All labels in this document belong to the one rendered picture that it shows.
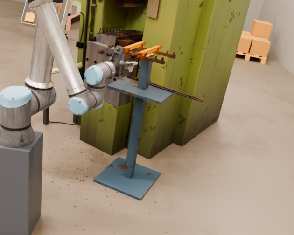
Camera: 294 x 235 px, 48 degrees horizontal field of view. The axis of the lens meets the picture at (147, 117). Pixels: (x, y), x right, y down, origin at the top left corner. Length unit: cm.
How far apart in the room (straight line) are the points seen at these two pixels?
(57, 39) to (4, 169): 74
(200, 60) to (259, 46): 472
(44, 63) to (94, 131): 126
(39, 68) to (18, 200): 72
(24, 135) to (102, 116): 114
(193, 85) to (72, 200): 144
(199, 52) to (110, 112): 92
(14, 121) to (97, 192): 97
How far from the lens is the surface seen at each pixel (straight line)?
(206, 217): 248
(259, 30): 811
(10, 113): 176
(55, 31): 157
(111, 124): 279
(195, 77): 299
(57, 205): 237
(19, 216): 205
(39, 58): 180
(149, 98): 215
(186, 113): 311
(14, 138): 181
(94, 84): 165
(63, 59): 157
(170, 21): 255
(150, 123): 280
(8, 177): 191
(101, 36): 275
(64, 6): 291
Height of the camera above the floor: 154
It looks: 24 degrees down
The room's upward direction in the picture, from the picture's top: 10 degrees clockwise
